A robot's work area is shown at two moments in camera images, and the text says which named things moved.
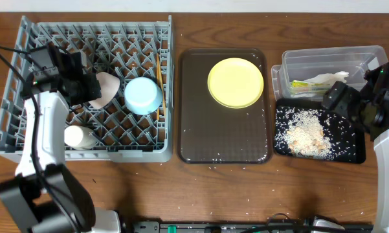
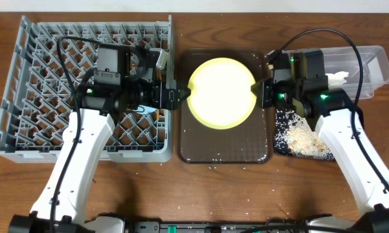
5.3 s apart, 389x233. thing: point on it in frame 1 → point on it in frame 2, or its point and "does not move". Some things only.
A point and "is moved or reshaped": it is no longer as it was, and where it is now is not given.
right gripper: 349,94 → 264,96
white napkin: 329,78 does not move
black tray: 305,129 does not move
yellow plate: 235,83 is moved or reshaped
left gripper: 92,87 → 169,95
